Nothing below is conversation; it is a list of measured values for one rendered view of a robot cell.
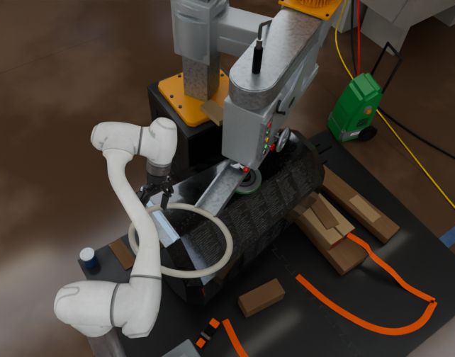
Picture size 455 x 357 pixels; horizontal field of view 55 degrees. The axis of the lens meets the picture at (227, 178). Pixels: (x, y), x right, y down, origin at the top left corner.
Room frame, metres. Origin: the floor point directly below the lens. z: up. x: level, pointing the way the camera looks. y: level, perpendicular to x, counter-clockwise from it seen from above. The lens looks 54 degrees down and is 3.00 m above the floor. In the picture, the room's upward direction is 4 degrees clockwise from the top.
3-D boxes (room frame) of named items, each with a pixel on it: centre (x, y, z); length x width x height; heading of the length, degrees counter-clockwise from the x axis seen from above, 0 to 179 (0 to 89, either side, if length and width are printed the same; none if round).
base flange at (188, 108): (2.35, 0.22, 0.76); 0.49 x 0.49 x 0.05; 37
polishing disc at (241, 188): (1.55, -0.10, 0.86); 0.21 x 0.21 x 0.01
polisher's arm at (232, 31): (2.28, 0.04, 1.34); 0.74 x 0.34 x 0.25; 71
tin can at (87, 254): (1.31, 0.95, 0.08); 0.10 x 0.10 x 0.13
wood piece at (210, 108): (2.12, 0.11, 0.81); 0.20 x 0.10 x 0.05; 45
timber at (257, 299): (1.10, -0.28, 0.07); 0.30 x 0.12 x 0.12; 121
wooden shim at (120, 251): (1.39, 0.73, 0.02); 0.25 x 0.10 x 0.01; 41
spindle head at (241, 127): (1.62, -0.13, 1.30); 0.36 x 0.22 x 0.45; 154
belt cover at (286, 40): (1.86, -0.25, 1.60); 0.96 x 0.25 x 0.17; 154
